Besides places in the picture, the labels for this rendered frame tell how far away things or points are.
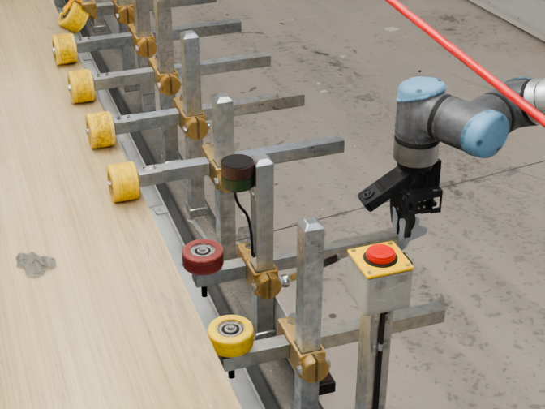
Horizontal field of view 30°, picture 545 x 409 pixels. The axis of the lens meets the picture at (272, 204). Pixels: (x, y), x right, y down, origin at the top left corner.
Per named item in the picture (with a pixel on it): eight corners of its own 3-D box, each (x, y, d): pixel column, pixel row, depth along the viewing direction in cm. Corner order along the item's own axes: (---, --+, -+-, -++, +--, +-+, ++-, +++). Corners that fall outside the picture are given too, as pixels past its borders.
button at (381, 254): (387, 251, 142) (388, 240, 141) (399, 266, 139) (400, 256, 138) (361, 256, 141) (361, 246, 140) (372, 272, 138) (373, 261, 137)
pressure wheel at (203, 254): (217, 280, 208) (216, 233, 202) (229, 303, 201) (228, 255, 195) (179, 288, 205) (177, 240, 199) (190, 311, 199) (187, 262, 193)
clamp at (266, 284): (259, 260, 210) (259, 239, 207) (281, 296, 199) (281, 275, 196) (233, 264, 208) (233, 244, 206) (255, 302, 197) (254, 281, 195)
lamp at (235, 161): (249, 247, 200) (248, 151, 188) (258, 263, 195) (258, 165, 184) (221, 253, 198) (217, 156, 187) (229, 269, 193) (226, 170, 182)
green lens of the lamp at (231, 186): (247, 174, 191) (247, 163, 190) (258, 189, 186) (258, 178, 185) (217, 178, 189) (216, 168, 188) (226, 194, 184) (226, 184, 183)
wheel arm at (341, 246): (390, 243, 215) (392, 226, 213) (397, 251, 212) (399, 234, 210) (191, 281, 203) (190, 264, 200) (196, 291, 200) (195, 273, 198)
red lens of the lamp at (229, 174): (247, 161, 190) (247, 152, 189) (258, 177, 185) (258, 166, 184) (216, 167, 188) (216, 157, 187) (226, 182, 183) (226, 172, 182)
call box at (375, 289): (389, 284, 148) (392, 239, 144) (410, 312, 142) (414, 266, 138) (345, 293, 146) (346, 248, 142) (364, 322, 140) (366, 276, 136)
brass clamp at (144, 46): (148, 38, 285) (147, 21, 283) (159, 56, 274) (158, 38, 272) (126, 40, 283) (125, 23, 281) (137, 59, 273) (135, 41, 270)
